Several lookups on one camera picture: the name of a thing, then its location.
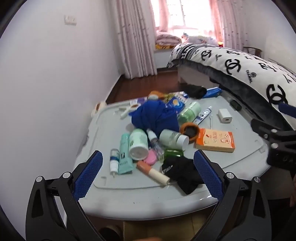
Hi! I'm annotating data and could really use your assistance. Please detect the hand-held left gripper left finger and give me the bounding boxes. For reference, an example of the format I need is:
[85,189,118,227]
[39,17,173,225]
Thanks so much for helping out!
[25,150,104,241]

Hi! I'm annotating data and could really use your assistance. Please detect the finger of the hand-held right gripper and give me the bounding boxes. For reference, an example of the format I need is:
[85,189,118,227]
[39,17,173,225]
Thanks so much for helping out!
[278,101,296,117]
[251,118,296,167]

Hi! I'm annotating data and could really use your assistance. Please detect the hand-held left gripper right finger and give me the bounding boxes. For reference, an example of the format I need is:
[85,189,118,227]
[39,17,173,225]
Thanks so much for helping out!
[192,150,272,241]

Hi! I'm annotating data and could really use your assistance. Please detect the black cloth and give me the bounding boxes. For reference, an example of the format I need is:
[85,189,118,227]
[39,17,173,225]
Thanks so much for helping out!
[161,157,205,195]

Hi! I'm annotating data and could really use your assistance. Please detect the small white dropper bottle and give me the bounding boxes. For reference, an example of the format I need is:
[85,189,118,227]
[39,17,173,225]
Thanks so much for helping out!
[110,149,119,178]

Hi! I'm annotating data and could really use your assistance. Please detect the orange box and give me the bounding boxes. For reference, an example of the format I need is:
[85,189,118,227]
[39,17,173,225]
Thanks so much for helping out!
[195,128,236,153]

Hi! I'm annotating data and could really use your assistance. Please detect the teal tube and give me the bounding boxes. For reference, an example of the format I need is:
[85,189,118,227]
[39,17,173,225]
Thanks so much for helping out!
[118,134,133,175]

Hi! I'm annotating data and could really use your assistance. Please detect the green glass bottle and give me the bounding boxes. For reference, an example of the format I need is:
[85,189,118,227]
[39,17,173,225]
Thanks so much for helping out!
[164,149,184,159]

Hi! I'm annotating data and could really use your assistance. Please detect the orange round container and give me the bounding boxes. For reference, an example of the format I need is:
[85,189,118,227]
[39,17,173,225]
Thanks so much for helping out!
[180,123,200,144]

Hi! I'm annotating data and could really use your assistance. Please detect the pale green bottle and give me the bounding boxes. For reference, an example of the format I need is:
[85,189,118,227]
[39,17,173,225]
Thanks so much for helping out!
[159,128,189,151]
[128,128,149,161]

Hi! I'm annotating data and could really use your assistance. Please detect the orange and white lip balm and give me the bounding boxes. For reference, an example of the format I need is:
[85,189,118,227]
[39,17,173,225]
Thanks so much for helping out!
[136,160,170,186]

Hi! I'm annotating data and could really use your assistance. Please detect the clear bottle with white cap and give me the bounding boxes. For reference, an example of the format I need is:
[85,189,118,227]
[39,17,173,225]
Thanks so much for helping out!
[147,130,164,160]

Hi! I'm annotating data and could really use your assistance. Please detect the cardboard box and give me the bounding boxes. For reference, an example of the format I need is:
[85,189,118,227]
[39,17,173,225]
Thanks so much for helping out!
[85,210,218,241]

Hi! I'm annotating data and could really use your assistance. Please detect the white charger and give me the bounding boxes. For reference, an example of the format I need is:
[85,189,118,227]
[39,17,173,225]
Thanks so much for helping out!
[218,108,232,123]

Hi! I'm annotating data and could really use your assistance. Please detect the toothpaste tube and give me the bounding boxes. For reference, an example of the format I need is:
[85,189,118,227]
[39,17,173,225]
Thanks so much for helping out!
[193,106,213,126]

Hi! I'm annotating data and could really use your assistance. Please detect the pink round case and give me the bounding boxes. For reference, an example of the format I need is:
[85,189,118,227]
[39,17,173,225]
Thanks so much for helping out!
[143,148,158,165]

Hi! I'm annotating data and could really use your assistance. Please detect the wooden chair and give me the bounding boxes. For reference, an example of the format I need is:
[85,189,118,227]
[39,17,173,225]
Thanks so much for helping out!
[243,46,263,57]

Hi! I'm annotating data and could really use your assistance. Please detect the bed with Chanel cover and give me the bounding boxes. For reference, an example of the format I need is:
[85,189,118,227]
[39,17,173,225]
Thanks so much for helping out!
[168,43,296,130]

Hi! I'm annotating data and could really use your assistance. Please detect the white plastic tool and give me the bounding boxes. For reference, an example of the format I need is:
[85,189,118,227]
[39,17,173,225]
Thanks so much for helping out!
[119,104,139,119]

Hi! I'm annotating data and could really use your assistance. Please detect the blue packet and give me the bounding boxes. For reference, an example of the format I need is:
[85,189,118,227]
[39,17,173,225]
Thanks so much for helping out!
[205,87,222,98]

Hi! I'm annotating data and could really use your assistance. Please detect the blue sachet with yellow circle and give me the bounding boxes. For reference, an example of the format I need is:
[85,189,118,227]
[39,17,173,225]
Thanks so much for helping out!
[165,97,185,114]

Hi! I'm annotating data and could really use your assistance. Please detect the blue cloth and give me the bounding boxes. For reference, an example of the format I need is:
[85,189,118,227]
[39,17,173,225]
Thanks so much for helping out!
[131,101,181,139]

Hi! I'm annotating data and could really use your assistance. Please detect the black sock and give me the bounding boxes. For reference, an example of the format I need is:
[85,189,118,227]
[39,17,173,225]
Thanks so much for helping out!
[184,85,207,99]

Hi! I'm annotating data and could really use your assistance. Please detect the small white purple box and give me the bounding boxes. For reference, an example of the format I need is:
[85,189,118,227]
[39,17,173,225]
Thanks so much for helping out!
[130,97,148,106]

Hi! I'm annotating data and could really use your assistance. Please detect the orange plush toy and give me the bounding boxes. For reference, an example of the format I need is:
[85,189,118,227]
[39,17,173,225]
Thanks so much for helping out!
[148,91,163,101]

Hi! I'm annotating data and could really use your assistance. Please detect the patterned curtain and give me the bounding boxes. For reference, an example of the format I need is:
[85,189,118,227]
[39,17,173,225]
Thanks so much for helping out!
[209,0,249,50]
[113,0,158,79]

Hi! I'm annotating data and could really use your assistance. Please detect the pile of clothes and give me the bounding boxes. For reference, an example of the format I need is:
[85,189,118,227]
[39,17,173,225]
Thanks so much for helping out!
[181,31,219,45]

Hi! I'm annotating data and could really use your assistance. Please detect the white window seat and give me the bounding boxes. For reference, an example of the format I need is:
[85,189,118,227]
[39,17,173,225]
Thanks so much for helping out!
[154,47,178,70]

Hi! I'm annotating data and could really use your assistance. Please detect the folded pink quilt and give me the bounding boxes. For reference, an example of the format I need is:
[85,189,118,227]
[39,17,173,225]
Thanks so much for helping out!
[155,32,182,50]

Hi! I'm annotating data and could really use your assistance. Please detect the window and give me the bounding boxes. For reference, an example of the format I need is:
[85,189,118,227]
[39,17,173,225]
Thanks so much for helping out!
[150,0,222,40]

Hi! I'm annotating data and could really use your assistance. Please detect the white bed frame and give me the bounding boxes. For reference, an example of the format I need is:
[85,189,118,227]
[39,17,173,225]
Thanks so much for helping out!
[177,62,222,88]

